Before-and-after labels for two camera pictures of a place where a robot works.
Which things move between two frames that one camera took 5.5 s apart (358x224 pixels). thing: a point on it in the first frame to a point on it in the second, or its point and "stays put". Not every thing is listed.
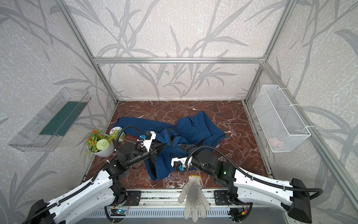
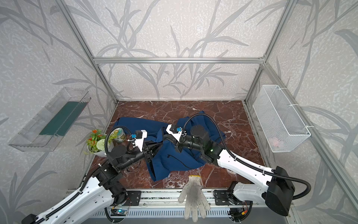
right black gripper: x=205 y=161 to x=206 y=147
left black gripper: x=154 y=151 stays put
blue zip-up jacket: x=196 y=130 stays put
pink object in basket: x=274 y=142 stays put
